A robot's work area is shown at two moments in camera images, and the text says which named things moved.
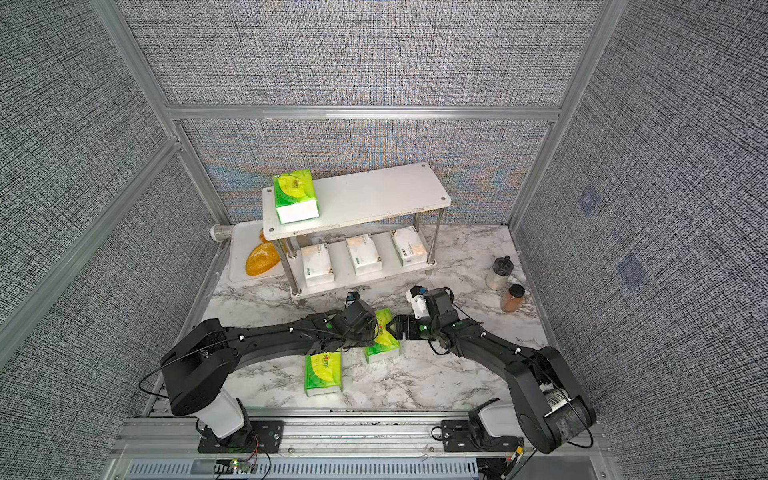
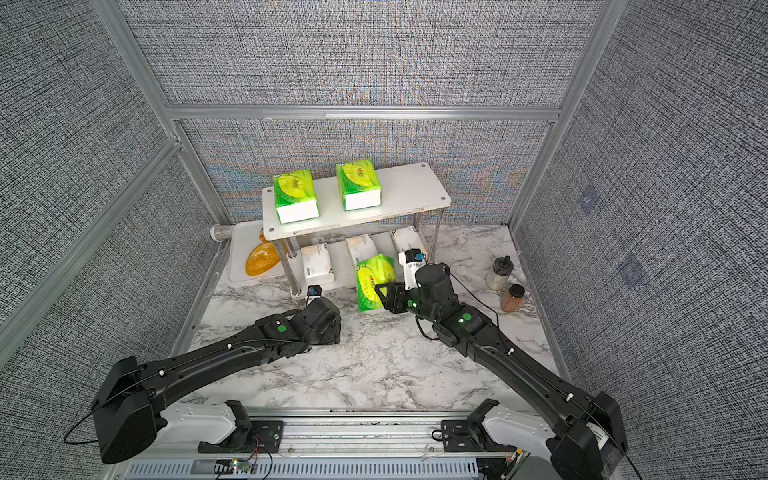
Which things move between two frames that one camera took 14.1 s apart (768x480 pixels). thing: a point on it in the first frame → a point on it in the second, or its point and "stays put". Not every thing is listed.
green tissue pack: [323, 371] → [376, 270]
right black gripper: [407, 320] → [398, 296]
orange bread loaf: [262, 258] stays put
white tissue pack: [317, 265] stays put
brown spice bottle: [513, 299] stays put
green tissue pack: [384, 342] → [359, 184]
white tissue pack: [410, 246] stays put
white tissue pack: [363, 254] stays put
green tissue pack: [295, 196] stays put
